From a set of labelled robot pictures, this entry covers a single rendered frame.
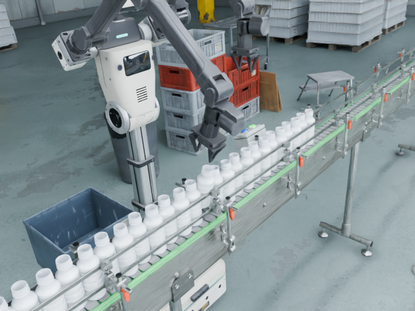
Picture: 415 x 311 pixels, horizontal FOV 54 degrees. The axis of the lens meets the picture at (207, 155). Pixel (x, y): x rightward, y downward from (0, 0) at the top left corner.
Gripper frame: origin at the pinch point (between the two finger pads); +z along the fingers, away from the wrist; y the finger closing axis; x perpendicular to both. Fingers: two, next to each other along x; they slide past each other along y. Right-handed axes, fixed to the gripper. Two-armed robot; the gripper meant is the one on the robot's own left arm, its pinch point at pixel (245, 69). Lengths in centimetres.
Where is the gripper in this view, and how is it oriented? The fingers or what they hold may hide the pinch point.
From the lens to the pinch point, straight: 170.4
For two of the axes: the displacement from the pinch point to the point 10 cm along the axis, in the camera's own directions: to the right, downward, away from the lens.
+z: 0.6, 8.9, 4.6
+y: -7.4, -2.7, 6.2
